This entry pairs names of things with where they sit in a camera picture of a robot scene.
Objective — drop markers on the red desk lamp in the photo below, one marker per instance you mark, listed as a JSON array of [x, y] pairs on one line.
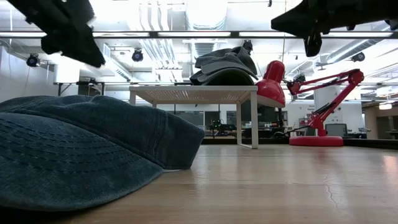
[[270, 90]]

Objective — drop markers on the dark blue denim cap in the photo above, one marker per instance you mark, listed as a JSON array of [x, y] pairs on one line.
[[93, 140]]

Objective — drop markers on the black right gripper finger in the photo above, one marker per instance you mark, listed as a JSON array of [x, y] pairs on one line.
[[312, 43], [289, 21]]

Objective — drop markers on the glowing ceiling light fixture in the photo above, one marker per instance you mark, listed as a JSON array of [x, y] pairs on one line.
[[385, 106]]

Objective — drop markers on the white perforated metal shelf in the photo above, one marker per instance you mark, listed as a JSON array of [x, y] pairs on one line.
[[192, 90]]

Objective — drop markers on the black table border rail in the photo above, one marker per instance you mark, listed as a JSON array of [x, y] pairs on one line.
[[367, 143]]

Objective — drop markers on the grey denim cap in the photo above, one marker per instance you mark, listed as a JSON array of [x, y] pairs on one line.
[[224, 67]]

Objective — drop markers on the black background robot arm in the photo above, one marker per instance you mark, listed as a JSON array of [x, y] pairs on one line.
[[220, 127]]

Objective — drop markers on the black overhead frame bar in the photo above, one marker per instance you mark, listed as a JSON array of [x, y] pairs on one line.
[[152, 35]]

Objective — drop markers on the black ceiling spotlight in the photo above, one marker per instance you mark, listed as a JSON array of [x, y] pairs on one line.
[[32, 60], [137, 55], [247, 46], [358, 57]]

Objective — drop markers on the silver ventilation duct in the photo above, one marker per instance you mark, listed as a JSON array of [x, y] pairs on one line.
[[206, 15]]

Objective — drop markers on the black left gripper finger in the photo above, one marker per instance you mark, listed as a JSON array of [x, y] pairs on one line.
[[71, 46]]

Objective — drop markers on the grey background monitor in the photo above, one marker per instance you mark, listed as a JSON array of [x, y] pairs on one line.
[[335, 129]]

